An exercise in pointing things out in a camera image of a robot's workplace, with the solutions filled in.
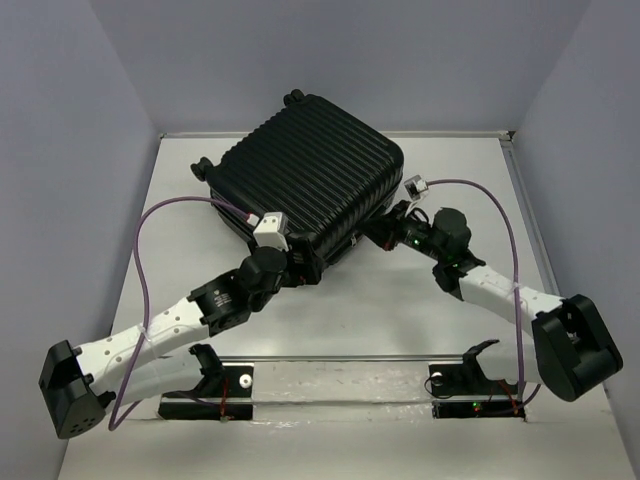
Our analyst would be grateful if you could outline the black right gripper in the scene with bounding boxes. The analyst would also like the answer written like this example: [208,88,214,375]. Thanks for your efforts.
[355,199,445,262]

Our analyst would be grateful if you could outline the black hard-shell suitcase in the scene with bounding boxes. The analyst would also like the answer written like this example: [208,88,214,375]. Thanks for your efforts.
[190,89,404,272]

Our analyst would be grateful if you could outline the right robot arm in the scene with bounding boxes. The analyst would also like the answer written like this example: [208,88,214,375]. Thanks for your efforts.
[361,201,624,402]

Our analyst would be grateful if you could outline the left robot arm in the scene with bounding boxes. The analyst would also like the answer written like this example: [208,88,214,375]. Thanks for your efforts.
[38,238,326,440]

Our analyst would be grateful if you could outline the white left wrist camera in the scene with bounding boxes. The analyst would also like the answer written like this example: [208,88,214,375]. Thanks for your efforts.
[253,212,289,252]

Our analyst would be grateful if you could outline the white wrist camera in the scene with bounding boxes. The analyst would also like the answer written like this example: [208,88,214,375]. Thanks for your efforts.
[403,175,429,215]
[253,212,289,252]

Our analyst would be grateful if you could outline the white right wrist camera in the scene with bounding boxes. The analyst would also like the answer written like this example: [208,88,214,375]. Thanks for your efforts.
[403,175,429,215]

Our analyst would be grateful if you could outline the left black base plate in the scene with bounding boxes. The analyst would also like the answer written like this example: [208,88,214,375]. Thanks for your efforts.
[157,363,254,422]

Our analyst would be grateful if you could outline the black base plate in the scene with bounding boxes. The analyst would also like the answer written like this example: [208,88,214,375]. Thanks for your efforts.
[157,363,254,422]
[424,363,526,420]

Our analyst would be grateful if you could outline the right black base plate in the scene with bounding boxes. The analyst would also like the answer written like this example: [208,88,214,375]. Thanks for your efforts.
[424,363,526,420]

